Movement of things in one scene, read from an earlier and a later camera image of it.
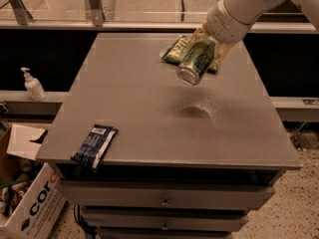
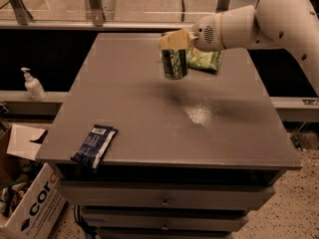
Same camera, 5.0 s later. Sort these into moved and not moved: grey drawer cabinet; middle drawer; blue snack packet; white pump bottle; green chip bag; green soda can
Moved: green chip bag; green soda can
Not moved: white pump bottle; blue snack packet; grey drawer cabinet; middle drawer
